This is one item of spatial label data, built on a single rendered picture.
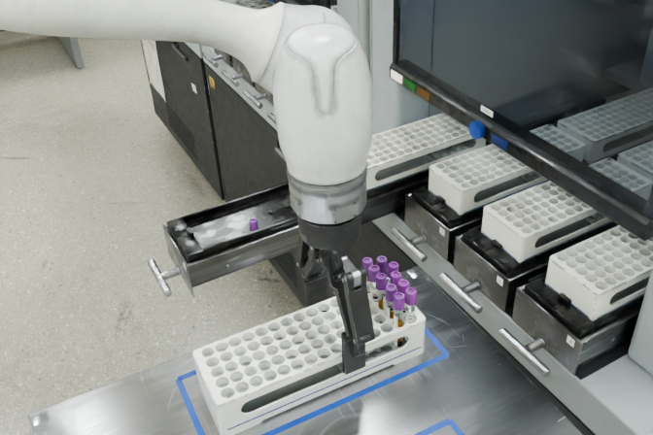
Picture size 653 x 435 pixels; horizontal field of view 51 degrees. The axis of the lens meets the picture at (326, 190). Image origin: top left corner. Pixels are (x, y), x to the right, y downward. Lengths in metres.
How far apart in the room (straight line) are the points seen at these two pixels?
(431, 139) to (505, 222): 0.29
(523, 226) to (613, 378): 0.26
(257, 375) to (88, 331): 1.48
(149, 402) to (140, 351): 1.24
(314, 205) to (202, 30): 0.24
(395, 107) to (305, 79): 0.76
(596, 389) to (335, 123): 0.60
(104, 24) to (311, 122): 0.24
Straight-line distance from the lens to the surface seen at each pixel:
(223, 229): 1.25
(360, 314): 0.82
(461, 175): 1.26
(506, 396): 0.95
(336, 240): 0.79
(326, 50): 0.68
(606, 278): 1.08
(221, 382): 0.90
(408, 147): 1.33
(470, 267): 1.20
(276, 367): 0.89
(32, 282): 2.59
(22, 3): 0.72
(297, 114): 0.69
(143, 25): 0.78
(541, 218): 1.17
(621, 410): 1.09
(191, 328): 2.23
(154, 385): 0.99
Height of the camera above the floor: 1.54
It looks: 34 degrees down
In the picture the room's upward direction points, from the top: 3 degrees counter-clockwise
